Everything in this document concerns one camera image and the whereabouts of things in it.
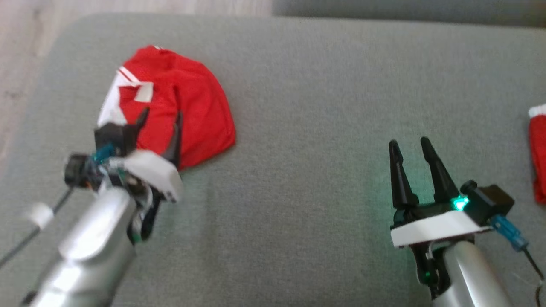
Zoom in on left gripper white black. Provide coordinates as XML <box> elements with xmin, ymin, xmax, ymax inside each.
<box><xmin>100</xmin><ymin>107</ymin><xmax>184</xmax><ymax>242</ymax></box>

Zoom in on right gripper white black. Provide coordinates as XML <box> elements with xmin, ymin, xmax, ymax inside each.
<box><xmin>388</xmin><ymin>136</ymin><xmax>491</xmax><ymax>299</ymax></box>

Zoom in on red jersey with white panel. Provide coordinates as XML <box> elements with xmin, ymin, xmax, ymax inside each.
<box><xmin>97</xmin><ymin>45</ymin><xmax>236</xmax><ymax>171</ymax></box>

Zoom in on red shorts with white hem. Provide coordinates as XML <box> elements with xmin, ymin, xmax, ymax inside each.
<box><xmin>528</xmin><ymin>104</ymin><xmax>546</xmax><ymax>204</ymax></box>

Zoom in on right arm cable blue plug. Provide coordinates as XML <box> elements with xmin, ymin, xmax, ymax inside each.
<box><xmin>490</xmin><ymin>214</ymin><xmax>546</xmax><ymax>307</ymax></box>

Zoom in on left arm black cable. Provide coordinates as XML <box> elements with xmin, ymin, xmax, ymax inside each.
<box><xmin>0</xmin><ymin>187</ymin><xmax>74</xmax><ymax>269</ymax></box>

